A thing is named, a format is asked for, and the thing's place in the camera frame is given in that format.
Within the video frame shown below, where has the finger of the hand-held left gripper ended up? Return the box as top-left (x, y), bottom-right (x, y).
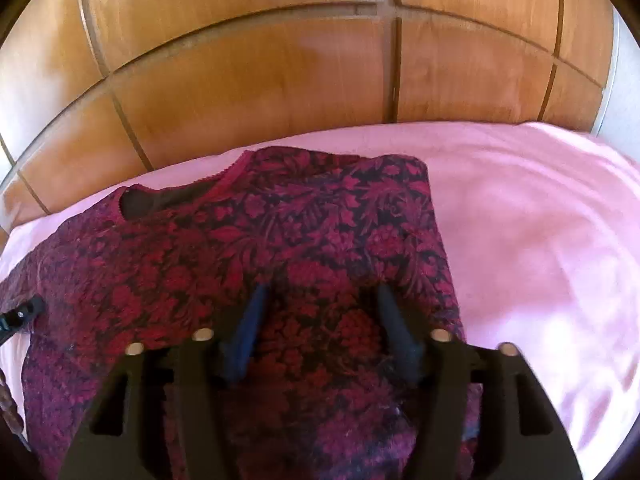
top-left (0, 295), bottom-right (46, 346)

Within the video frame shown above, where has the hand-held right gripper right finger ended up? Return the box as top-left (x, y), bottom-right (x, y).
top-left (375, 285), bottom-right (583, 480)

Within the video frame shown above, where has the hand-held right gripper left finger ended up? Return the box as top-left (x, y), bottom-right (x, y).
top-left (60, 282), bottom-right (273, 480)

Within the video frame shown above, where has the red floral knit top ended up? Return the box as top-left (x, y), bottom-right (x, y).
top-left (0, 146), bottom-right (483, 480)

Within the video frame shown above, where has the pink bed sheet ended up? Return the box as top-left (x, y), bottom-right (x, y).
top-left (0, 121), bottom-right (640, 480)

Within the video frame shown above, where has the wooden panelled headboard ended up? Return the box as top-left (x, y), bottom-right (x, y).
top-left (0, 0), bottom-right (621, 243)

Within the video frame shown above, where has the white wardrobe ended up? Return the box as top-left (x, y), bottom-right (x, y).
top-left (594, 7), bottom-right (640, 171)

